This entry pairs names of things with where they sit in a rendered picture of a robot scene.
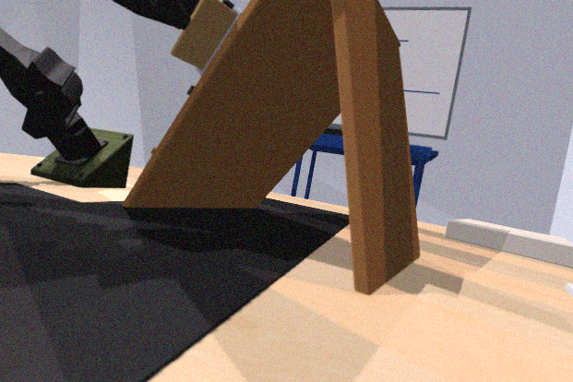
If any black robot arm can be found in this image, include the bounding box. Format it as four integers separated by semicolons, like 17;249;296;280
0;28;109;166

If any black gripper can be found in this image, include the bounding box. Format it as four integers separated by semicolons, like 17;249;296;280
112;0;200;30

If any orange tile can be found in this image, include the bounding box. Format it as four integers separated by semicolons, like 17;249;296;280
171;0;238;70

